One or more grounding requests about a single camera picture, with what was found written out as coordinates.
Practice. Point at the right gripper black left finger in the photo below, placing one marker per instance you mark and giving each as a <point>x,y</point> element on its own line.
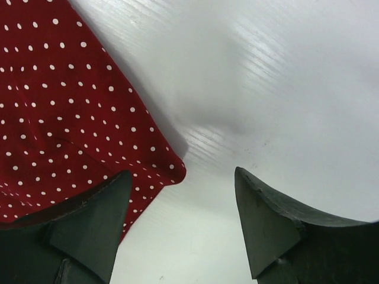
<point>75,241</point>

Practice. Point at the red polka dot skirt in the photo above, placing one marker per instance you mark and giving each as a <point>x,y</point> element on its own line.
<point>70,119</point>

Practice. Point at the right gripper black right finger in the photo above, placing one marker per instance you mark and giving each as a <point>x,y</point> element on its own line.
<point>290,242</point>

